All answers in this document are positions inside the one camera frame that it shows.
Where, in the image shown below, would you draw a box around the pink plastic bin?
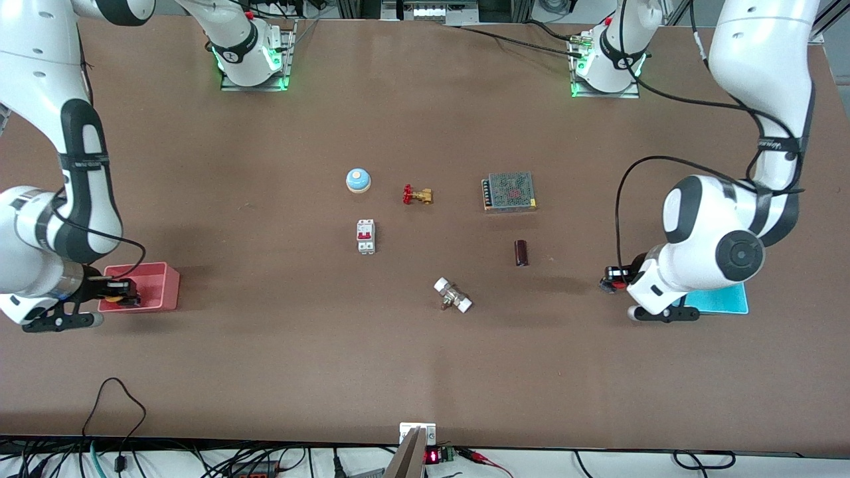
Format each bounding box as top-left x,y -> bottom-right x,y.
97,262 -> 181,312

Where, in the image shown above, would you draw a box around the cyan plastic bin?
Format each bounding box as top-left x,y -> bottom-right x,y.
669,281 -> 750,315

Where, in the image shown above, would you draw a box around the metal mesh power supply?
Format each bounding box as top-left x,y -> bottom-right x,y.
481,171 -> 539,214

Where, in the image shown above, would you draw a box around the metal valve white caps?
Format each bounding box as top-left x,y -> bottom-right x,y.
433,277 -> 473,315

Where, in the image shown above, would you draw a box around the orange terminal connector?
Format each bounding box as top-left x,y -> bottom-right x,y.
229,459 -> 283,478

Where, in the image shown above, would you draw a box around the grey control box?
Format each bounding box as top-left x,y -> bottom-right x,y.
381,0 -> 480,23

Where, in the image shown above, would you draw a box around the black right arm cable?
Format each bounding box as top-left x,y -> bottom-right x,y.
50,189 -> 147,281

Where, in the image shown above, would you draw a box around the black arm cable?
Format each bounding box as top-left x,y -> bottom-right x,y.
614,0 -> 808,285
50,189 -> 147,281

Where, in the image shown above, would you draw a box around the black looped table-edge cable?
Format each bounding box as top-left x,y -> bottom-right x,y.
81,377 -> 148,473

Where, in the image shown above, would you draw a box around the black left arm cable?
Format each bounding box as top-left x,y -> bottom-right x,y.
614,0 -> 808,285

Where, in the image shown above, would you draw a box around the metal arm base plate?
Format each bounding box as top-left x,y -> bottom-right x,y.
220,19 -> 297,92
568,33 -> 642,100

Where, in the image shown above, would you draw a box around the black coiled cable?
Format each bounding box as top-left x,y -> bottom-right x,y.
672,449 -> 736,471

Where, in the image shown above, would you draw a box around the red clip lead wire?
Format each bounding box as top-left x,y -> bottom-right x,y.
458,447 -> 515,478

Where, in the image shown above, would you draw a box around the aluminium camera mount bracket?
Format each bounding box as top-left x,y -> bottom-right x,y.
383,422 -> 438,478

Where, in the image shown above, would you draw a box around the black cable across table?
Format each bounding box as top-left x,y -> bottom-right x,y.
457,20 -> 588,59

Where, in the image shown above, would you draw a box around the aluminium frame rail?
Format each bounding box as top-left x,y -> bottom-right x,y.
809,0 -> 850,46

